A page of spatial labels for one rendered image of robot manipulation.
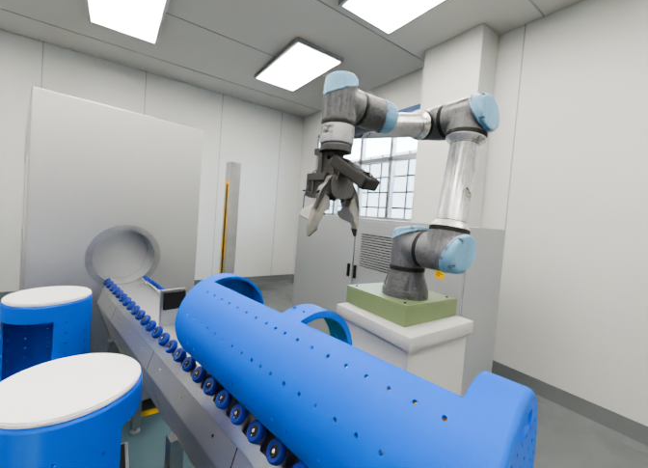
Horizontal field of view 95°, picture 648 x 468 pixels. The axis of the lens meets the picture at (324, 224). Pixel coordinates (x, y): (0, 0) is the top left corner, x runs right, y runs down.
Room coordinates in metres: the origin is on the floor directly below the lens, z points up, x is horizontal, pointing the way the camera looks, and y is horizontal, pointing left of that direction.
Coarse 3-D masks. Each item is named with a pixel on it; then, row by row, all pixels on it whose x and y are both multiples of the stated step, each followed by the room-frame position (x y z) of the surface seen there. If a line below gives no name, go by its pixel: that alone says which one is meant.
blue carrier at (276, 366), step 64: (192, 320) 0.82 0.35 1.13; (256, 320) 0.68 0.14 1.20; (256, 384) 0.59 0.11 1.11; (320, 384) 0.50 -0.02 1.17; (384, 384) 0.45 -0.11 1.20; (512, 384) 0.43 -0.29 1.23; (320, 448) 0.46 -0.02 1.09; (384, 448) 0.40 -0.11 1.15; (448, 448) 0.36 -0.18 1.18; (512, 448) 0.34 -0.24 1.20
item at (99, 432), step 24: (120, 408) 0.63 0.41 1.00; (0, 432) 0.52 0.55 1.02; (24, 432) 0.53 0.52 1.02; (48, 432) 0.54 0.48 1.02; (72, 432) 0.56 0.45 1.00; (96, 432) 0.59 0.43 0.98; (120, 432) 0.63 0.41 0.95; (0, 456) 0.52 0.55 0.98; (24, 456) 0.53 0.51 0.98; (48, 456) 0.54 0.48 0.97; (72, 456) 0.56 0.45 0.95; (96, 456) 0.59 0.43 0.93; (120, 456) 0.64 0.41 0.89
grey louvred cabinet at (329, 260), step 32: (320, 224) 3.25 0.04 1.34; (384, 224) 2.49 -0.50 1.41; (416, 224) 2.25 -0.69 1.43; (320, 256) 3.21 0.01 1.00; (352, 256) 2.79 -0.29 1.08; (384, 256) 2.46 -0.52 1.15; (480, 256) 2.01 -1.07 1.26; (320, 288) 3.17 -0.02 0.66; (448, 288) 1.97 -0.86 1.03; (480, 288) 2.03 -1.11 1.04; (320, 320) 3.13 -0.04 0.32; (480, 320) 2.05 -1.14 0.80; (480, 352) 2.08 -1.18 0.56
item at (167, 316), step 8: (176, 288) 1.31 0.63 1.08; (184, 288) 1.32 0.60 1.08; (160, 296) 1.26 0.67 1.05; (168, 296) 1.25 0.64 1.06; (176, 296) 1.27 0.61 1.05; (184, 296) 1.30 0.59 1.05; (160, 304) 1.25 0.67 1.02; (168, 304) 1.25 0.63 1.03; (176, 304) 1.28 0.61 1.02; (160, 312) 1.25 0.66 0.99; (168, 312) 1.27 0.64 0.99; (176, 312) 1.29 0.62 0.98; (160, 320) 1.25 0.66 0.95; (168, 320) 1.27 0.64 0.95
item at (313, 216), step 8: (328, 200) 0.62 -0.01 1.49; (304, 208) 0.64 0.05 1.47; (312, 208) 0.61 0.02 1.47; (320, 208) 0.61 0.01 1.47; (328, 208) 0.62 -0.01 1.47; (304, 216) 0.62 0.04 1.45; (312, 216) 0.60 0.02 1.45; (320, 216) 0.61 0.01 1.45; (312, 224) 0.60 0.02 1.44; (312, 232) 0.60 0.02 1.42
